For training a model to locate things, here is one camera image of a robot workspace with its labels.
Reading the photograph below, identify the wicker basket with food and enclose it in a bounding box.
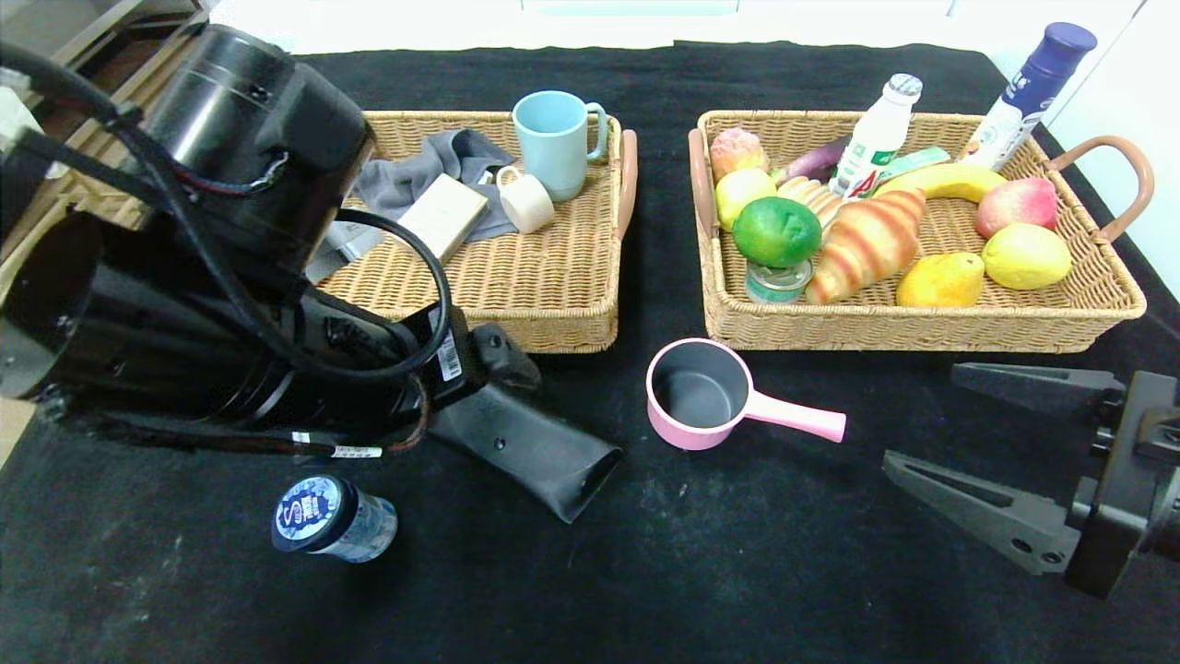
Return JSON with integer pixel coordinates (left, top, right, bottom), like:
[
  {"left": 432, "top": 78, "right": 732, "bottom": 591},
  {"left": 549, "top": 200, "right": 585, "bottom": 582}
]
[{"left": 687, "top": 109, "right": 1153, "bottom": 353}]

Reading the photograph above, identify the yellow lemon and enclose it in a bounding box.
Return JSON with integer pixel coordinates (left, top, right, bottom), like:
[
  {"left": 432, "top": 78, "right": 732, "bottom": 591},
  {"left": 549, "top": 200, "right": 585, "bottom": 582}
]
[{"left": 981, "top": 223, "right": 1073, "bottom": 291}]

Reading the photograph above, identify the smooth black left arm cable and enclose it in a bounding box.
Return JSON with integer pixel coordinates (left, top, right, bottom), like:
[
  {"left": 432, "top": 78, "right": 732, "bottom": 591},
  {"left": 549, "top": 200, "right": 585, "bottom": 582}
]
[{"left": 0, "top": 41, "right": 454, "bottom": 384}]

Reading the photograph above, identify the purple eggplant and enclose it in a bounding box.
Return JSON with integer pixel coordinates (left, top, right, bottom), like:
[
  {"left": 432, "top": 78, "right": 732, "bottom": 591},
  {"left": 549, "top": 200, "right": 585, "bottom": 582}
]
[{"left": 770, "top": 136, "right": 849, "bottom": 188}]

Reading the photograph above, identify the grey cloth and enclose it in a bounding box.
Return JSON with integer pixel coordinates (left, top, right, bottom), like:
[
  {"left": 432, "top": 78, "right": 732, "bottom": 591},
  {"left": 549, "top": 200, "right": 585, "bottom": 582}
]
[{"left": 353, "top": 129, "right": 520, "bottom": 243}]

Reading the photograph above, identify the beige soap box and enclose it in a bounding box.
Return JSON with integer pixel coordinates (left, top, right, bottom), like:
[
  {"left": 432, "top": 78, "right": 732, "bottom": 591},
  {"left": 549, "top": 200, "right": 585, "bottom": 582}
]
[{"left": 398, "top": 173, "right": 490, "bottom": 266}]

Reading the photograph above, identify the yellow banana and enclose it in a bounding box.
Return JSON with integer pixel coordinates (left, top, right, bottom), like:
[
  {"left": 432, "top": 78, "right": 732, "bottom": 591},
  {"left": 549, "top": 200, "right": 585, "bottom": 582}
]
[{"left": 871, "top": 163, "right": 1008, "bottom": 204}]

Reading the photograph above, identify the pink bumpy fruit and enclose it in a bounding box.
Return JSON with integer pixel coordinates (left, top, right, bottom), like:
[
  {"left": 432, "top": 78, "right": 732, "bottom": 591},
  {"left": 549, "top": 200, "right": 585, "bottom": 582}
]
[{"left": 709, "top": 127, "right": 771, "bottom": 182}]

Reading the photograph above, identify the yellow pear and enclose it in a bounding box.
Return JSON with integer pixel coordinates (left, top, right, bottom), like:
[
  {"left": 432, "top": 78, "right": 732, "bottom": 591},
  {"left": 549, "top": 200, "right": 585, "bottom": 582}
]
[{"left": 896, "top": 251, "right": 985, "bottom": 310}]

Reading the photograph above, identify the long striped bread loaf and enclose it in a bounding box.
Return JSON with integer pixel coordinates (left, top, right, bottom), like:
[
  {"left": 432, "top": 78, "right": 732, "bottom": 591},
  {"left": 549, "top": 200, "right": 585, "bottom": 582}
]
[{"left": 779, "top": 176, "right": 844, "bottom": 233}]

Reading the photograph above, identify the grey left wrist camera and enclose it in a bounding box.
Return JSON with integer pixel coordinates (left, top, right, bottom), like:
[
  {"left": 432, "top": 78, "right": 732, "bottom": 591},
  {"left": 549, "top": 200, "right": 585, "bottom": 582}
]
[{"left": 307, "top": 221, "right": 385, "bottom": 284}]

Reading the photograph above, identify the green lime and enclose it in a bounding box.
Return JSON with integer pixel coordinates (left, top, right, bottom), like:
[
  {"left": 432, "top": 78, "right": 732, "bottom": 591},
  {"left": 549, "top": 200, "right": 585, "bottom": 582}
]
[{"left": 732, "top": 196, "right": 823, "bottom": 269}]

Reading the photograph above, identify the light blue mug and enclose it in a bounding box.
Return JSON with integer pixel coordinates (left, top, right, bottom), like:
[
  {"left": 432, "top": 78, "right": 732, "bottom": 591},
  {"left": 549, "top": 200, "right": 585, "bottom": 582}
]
[{"left": 512, "top": 90, "right": 609, "bottom": 202}]

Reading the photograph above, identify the white milk bottle green label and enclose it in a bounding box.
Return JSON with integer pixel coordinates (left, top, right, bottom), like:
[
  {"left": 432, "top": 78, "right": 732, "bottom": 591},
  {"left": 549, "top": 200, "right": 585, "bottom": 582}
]
[{"left": 828, "top": 74, "right": 923, "bottom": 199}]

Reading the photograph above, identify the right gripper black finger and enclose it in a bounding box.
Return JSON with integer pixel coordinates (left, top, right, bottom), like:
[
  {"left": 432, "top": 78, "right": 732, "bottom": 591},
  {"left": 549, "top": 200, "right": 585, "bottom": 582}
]
[
  {"left": 881, "top": 449, "right": 1098, "bottom": 575},
  {"left": 950, "top": 362, "right": 1127, "bottom": 427}
]

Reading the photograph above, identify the white bottle with blue cap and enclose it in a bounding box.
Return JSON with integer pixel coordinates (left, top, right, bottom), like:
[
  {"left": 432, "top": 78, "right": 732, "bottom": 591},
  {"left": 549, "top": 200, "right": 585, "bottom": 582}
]
[{"left": 959, "top": 23, "right": 1098, "bottom": 172}]

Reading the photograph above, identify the white hanging fabric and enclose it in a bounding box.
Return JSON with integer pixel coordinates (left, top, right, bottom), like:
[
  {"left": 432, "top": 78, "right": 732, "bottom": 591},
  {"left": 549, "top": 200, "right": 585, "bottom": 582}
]
[{"left": 0, "top": 88, "right": 45, "bottom": 144}]

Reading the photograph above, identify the white counter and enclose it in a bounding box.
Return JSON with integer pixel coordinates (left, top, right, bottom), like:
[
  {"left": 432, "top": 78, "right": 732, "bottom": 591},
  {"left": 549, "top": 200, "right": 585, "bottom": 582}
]
[{"left": 210, "top": 0, "right": 1144, "bottom": 56}]

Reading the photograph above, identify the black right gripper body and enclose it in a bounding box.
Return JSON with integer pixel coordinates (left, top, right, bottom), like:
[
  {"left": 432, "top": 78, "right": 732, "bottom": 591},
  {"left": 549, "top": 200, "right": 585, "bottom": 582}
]
[{"left": 1064, "top": 369, "right": 1180, "bottom": 599}]

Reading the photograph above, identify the gold metal rolling rack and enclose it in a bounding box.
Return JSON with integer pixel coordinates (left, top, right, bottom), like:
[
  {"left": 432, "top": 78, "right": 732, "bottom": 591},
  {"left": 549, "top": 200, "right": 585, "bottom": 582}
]
[{"left": 41, "top": 138, "right": 158, "bottom": 231}]

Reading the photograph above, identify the red peach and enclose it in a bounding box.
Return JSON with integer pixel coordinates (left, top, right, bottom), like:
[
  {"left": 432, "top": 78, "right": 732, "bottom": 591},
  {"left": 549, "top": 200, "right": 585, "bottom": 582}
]
[{"left": 973, "top": 177, "right": 1058, "bottom": 241}]

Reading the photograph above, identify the wicker basket with household items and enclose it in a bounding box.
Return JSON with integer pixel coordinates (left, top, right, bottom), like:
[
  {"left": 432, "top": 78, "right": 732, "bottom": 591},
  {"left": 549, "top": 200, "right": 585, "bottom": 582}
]
[{"left": 318, "top": 111, "right": 639, "bottom": 354}]

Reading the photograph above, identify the striped croissant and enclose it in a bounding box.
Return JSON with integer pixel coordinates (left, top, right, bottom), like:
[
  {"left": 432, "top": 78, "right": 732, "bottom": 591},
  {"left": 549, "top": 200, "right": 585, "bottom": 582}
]
[{"left": 805, "top": 189, "right": 927, "bottom": 305}]

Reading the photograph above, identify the tin can with green label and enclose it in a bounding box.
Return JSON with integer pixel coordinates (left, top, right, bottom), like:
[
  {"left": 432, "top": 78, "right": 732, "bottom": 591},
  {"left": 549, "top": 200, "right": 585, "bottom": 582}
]
[{"left": 745, "top": 258, "right": 816, "bottom": 303}]

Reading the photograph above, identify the green snack pack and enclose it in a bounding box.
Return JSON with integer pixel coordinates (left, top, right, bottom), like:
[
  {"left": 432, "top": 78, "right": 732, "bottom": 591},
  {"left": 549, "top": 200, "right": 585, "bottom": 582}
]
[{"left": 876, "top": 147, "right": 950, "bottom": 181}]

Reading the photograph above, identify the pink saucepan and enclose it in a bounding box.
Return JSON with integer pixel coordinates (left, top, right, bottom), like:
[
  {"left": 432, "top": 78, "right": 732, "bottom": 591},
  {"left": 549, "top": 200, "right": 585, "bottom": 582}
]
[{"left": 645, "top": 338, "right": 846, "bottom": 452}]

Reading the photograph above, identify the yellow-green apple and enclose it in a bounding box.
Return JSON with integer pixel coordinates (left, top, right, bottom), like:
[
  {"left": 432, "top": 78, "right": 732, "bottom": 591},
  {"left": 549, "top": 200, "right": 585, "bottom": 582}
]
[{"left": 714, "top": 168, "right": 777, "bottom": 231}]

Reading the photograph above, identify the black glasses case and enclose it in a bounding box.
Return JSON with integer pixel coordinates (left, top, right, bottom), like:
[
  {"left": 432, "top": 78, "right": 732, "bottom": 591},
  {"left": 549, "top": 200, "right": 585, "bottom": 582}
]
[{"left": 429, "top": 383, "right": 623, "bottom": 525}]

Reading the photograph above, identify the small cream cup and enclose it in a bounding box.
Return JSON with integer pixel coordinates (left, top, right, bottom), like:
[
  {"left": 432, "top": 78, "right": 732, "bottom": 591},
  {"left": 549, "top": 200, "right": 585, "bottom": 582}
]
[{"left": 496, "top": 166, "right": 557, "bottom": 234}]

